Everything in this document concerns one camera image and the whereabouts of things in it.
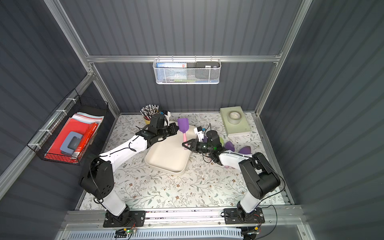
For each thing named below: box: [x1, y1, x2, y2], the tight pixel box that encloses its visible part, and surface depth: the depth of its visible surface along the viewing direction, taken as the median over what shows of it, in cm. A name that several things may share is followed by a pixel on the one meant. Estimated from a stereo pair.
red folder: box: [48, 118, 90, 154], surface depth 72 cm
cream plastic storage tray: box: [145, 124, 197, 176], surface depth 96 cm
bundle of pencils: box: [139, 104, 160, 120], surface depth 98 cm
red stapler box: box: [72, 122, 99, 159], surface depth 71 cm
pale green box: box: [219, 106, 251, 137], surface depth 111 cm
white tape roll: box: [227, 110, 242, 125], surface depth 113 cm
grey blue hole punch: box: [60, 131, 83, 155], surface depth 68 cm
